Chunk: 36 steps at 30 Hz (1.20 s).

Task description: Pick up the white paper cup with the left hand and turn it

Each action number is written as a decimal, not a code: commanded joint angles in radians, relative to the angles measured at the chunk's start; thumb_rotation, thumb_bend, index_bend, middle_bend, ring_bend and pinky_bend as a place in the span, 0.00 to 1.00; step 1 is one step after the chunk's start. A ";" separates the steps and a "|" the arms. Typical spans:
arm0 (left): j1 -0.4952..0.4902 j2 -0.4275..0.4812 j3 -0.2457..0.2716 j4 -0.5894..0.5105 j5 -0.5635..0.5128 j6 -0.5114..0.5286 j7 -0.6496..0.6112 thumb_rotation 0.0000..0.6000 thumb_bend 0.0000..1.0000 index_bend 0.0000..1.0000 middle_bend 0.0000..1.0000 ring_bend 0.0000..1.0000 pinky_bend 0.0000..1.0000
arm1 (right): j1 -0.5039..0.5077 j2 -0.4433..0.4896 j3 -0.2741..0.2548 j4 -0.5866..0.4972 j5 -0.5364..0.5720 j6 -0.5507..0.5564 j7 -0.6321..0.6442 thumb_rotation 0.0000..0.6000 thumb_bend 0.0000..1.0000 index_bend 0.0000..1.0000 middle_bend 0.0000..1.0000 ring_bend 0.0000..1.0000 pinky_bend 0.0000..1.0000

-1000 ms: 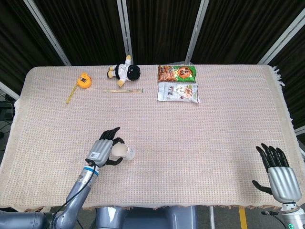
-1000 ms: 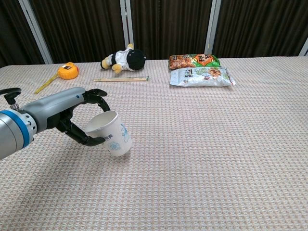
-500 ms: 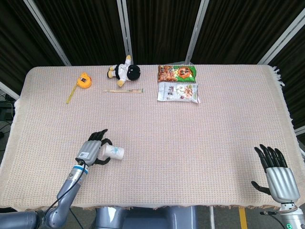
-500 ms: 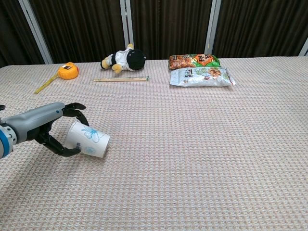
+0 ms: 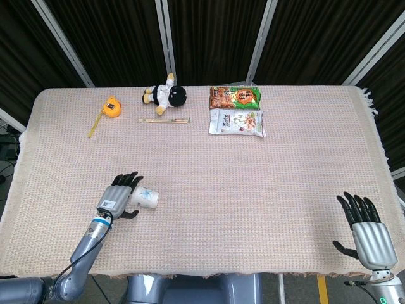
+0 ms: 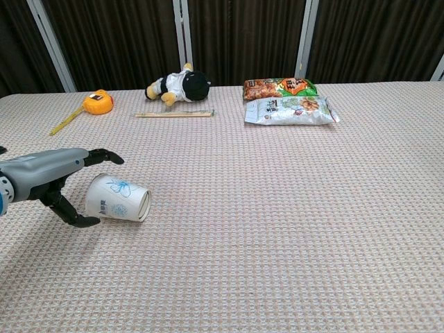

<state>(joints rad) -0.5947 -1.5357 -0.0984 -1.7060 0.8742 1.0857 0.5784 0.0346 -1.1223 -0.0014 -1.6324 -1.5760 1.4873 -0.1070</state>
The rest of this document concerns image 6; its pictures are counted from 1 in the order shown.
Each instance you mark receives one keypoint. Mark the wooden chopstick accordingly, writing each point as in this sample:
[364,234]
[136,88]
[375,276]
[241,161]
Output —
[173,112]
[173,115]

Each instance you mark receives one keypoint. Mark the orange tape measure yellow tape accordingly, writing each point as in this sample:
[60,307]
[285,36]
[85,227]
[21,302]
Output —
[97,102]

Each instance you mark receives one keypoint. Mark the grey white frame post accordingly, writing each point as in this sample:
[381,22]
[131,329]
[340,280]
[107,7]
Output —
[307,38]
[52,45]
[438,71]
[182,31]

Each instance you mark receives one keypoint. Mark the white nut snack bag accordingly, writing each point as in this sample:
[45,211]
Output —
[288,112]

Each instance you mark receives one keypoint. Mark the black white plush toy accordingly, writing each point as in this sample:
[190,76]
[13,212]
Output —
[180,85]

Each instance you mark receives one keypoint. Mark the white paper cup blue print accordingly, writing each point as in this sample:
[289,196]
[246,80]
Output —
[114,197]

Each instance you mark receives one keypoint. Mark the orange green snack bag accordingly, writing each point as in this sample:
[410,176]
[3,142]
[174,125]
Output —
[277,88]

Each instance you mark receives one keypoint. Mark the pink woven tablecloth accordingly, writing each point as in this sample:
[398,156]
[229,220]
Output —
[263,215]

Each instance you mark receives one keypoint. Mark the dark brown curtain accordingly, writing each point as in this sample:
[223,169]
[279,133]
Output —
[114,41]

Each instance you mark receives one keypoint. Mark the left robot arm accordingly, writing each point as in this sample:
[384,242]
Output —
[5,194]

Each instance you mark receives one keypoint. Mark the grey black left robot hand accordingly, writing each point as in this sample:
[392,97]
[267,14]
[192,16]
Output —
[45,170]

